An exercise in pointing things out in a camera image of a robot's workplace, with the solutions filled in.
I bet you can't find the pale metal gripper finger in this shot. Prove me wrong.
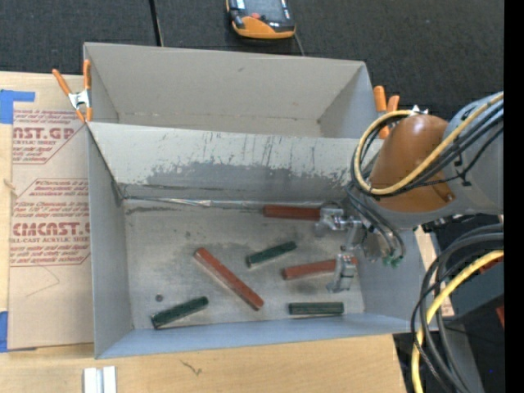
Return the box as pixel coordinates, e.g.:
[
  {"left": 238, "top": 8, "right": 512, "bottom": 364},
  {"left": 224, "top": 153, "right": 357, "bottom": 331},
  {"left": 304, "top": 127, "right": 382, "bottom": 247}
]
[
  {"left": 314, "top": 206, "right": 350, "bottom": 238},
  {"left": 325, "top": 253, "right": 357, "bottom": 295}
]

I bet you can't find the grey metal bin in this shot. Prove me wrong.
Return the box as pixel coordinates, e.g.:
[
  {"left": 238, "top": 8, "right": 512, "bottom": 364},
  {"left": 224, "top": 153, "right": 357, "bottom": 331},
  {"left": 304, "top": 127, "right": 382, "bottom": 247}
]
[{"left": 83, "top": 42, "right": 427, "bottom": 360}]

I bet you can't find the dark green flat block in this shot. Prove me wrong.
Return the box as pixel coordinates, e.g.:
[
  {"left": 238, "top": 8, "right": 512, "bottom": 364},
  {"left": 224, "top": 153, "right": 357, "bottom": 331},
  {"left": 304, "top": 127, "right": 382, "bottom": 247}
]
[
  {"left": 245, "top": 240, "right": 298, "bottom": 269},
  {"left": 150, "top": 296, "right": 210, "bottom": 331},
  {"left": 287, "top": 301, "right": 346, "bottom": 317}
]

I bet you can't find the long red-brown flat block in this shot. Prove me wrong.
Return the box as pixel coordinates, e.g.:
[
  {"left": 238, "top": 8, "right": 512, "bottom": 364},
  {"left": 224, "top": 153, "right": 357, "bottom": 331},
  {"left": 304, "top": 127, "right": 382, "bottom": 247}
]
[{"left": 192, "top": 246, "right": 265, "bottom": 312}]

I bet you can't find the brown cardboard board red print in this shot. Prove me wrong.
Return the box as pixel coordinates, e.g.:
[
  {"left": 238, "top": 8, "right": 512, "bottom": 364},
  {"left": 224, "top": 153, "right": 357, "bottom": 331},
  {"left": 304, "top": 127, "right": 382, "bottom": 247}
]
[{"left": 0, "top": 70, "right": 96, "bottom": 354}]

